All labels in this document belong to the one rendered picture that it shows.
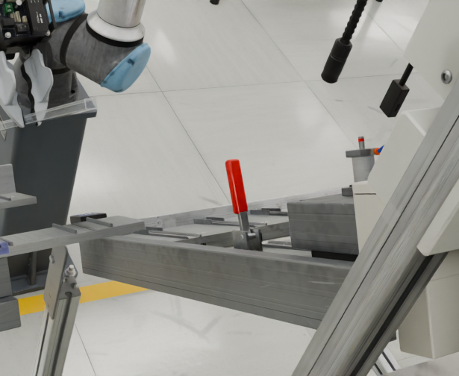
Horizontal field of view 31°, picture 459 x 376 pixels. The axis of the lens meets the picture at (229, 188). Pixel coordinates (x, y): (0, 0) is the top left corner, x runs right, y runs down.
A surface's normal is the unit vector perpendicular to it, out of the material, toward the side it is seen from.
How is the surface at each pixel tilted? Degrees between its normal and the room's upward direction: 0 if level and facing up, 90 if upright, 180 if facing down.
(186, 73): 0
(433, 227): 90
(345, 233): 90
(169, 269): 90
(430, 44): 90
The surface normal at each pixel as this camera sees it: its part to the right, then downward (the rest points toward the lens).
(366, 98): 0.26, -0.71
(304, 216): -0.86, 0.12
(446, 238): 0.43, 0.69
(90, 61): -0.44, 0.41
